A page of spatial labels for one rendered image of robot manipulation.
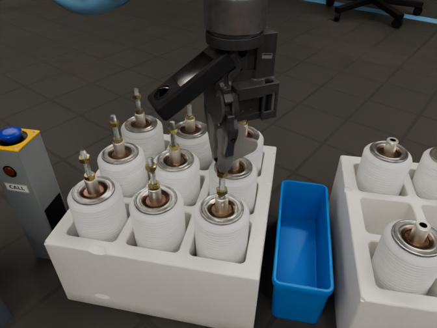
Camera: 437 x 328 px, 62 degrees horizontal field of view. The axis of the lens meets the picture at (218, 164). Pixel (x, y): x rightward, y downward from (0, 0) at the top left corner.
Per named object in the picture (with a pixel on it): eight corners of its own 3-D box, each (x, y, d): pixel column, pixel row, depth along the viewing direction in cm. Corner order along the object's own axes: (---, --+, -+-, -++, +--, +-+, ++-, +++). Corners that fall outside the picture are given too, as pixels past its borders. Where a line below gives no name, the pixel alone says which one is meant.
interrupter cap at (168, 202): (160, 181, 69) (160, 178, 68) (186, 201, 64) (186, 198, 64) (125, 200, 64) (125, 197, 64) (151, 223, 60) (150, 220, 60)
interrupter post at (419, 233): (426, 246, 56) (434, 232, 54) (410, 244, 57) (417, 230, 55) (422, 234, 58) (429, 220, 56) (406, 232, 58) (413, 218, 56)
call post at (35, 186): (62, 262, 84) (17, 153, 65) (35, 258, 85) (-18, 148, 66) (78, 239, 90) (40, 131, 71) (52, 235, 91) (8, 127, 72)
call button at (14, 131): (15, 147, 67) (12, 138, 65) (-4, 144, 67) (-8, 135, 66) (28, 135, 70) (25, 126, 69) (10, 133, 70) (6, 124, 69)
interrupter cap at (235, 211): (220, 233, 58) (220, 231, 58) (190, 209, 63) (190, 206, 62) (253, 211, 62) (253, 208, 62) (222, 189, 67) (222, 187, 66)
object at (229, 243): (219, 304, 68) (220, 239, 57) (187, 273, 74) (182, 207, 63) (255, 275, 73) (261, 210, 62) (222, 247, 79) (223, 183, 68)
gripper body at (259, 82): (276, 122, 51) (286, 34, 43) (218, 135, 48) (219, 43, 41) (252, 98, 56) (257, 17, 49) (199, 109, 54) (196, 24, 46)
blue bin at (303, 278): (322, 329, 71) (334, 293, 64) (266, 319, 73) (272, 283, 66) (319, 219, 95) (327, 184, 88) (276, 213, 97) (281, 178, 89)
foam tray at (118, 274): (252, 336, 70) (259, 280, 59) (67, 299, 77) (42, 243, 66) (270, 200, 101) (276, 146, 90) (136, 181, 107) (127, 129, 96)
